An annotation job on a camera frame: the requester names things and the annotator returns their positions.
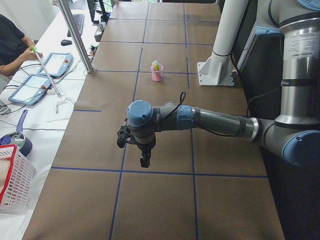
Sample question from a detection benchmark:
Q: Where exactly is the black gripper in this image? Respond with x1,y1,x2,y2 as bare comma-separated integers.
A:
136,133,156,168

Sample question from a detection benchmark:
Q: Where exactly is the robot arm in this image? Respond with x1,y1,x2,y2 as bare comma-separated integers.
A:
117,0,320,168

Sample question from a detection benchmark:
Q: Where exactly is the pink mesh pen holder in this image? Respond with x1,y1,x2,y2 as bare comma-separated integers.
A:
150,63,163,82

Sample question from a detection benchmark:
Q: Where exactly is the white red plastic basket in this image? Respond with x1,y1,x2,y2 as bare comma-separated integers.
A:
0,144,35,215

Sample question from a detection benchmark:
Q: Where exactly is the near blue teach pendant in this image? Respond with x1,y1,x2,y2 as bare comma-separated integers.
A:
8,74,51,106

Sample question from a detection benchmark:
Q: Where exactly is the black computer mouse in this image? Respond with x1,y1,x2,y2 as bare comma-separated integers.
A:
60,39,73,47

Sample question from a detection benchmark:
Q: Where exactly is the black keyboard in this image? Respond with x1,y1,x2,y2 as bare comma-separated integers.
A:
72,13,85,36

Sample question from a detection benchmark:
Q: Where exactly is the long metal grabber tool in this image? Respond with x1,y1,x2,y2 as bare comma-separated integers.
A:
30,46,75,114

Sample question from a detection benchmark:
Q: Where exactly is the person in black shirt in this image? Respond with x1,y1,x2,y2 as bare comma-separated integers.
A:
0,15,38,77

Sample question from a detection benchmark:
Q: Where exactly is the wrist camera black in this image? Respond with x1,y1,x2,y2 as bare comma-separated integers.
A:
116,123,131,149

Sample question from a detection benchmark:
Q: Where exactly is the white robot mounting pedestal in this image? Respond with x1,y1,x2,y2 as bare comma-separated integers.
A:
197,0,249,86

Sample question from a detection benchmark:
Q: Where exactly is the aluminium frame post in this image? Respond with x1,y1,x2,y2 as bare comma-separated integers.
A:
56,0,94,74

